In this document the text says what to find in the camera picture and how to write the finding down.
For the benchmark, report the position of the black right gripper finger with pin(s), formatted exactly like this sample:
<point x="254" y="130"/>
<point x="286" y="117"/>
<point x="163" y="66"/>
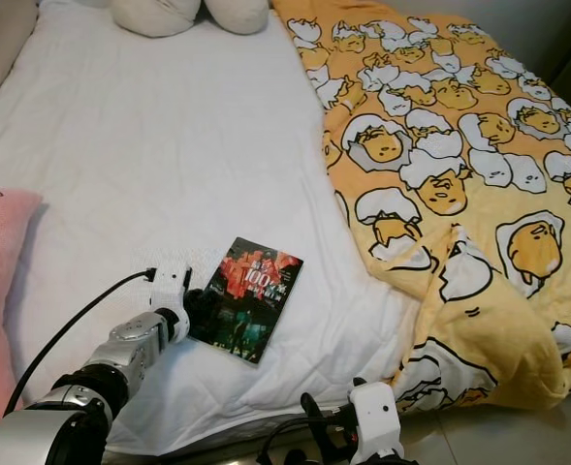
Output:
<point x="318" y="426"/>

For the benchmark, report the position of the dark red cover book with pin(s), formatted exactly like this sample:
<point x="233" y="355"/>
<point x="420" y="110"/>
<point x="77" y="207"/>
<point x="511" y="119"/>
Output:
<point x="256" y="300"/>

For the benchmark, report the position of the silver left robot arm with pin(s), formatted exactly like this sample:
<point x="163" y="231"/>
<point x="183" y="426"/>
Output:
<point x="144" y="339"/>

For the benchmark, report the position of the white quilted bed sheet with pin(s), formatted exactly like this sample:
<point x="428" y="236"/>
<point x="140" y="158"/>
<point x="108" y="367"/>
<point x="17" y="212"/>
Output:
<point x="159" y="145"/>

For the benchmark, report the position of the yellow cartoon egg blanket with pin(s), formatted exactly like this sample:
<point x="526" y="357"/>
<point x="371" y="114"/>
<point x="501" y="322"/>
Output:
<point x="450" y="145"/>

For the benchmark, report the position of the cream pillow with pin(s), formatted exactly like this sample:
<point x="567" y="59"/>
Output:
<point x="237" y="14"/>
<point x="154" y="15"/>

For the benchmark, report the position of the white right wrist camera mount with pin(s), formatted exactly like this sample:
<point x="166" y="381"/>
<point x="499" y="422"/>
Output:
<point x="374" y="421"/>

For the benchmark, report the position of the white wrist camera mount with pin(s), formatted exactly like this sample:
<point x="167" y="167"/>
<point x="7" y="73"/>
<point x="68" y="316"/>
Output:
<point x="374" y="421"/>
<point x="172" y="286"/>

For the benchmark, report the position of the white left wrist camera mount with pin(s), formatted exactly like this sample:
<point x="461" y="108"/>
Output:
<point x="172" y="286"/>

